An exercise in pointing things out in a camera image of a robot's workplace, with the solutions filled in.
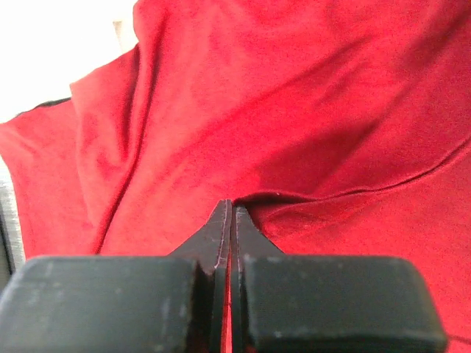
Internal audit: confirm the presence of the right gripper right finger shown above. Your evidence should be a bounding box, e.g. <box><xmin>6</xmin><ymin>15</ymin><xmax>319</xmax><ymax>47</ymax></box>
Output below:
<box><xmin>230</xmin><ymin>206</ymin><xmax>448</xmax><ymax>352</ymax></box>

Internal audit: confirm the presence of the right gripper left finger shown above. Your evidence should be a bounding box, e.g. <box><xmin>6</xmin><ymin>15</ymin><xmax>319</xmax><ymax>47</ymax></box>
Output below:
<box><xmin>1</xmin><ymin>200</ymin><xmax>232</xmax><ymax>352</ymax></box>

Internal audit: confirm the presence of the red t-shirt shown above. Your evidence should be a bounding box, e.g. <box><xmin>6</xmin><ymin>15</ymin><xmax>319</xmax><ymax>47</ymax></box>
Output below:
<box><xmin>1</xmin><ymin>1</ymin><xmax>470</xmax><ymax>352</ymax></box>

